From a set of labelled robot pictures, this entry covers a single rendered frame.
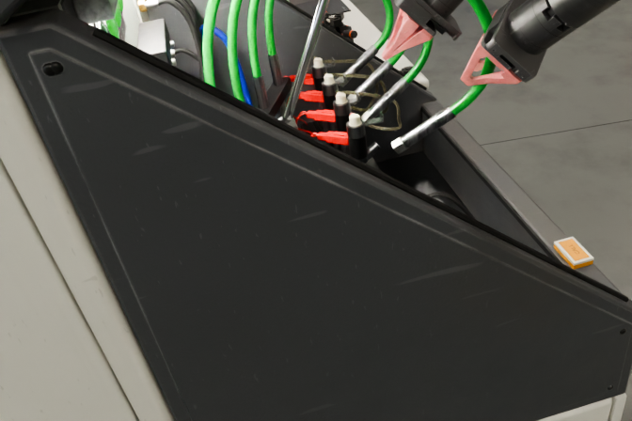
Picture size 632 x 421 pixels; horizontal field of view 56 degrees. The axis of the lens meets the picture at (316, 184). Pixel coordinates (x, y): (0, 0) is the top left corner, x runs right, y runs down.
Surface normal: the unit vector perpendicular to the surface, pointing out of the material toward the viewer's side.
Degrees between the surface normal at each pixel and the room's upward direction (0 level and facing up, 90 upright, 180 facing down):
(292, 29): 90
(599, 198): 0
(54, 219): 90
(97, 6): 90
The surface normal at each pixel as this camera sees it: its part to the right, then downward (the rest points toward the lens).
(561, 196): -0.14, -0.81
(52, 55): 0.23, 0.53
